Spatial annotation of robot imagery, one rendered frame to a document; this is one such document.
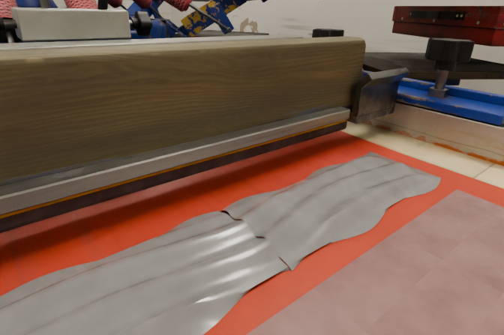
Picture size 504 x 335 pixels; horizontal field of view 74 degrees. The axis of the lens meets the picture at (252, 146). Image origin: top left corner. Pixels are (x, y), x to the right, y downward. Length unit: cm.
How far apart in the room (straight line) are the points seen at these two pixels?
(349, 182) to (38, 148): 21
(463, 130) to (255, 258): 27
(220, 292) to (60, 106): 13
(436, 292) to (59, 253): 20
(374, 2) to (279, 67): 225
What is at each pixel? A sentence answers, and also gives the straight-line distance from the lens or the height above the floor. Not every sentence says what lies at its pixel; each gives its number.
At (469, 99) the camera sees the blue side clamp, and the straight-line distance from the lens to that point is 43.
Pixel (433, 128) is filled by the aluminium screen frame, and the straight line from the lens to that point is 40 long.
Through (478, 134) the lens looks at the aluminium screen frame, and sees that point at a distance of 39.
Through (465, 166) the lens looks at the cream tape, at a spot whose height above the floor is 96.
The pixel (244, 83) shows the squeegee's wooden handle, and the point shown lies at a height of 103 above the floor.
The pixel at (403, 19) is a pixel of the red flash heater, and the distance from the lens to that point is 131.
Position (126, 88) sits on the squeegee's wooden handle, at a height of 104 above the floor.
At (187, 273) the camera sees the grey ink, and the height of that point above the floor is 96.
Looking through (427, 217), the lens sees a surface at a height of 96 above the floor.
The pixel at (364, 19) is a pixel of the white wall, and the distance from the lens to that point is 254.
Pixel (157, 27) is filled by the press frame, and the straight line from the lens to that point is 89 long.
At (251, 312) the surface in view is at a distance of 17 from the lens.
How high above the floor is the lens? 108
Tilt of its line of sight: 22 degrees down
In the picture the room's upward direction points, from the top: 2 degrees clockwise
